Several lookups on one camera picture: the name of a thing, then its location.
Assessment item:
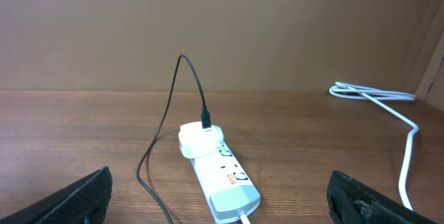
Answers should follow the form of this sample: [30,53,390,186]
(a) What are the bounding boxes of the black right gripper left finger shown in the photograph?
[1,166,112,224]

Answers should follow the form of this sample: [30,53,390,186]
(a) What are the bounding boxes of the white USB wall charger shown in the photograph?
[178,121,224,159]

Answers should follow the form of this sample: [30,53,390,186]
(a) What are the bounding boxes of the white power strip cord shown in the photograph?
[328,80,420,212]

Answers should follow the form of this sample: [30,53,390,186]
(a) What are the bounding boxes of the white power strip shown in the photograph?
[191,144,261,224]

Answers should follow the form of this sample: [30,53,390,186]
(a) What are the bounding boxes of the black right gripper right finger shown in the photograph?
[327,171,436,224]

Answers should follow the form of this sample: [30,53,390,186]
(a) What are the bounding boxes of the black USB charging cable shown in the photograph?
[136,54,212,224]

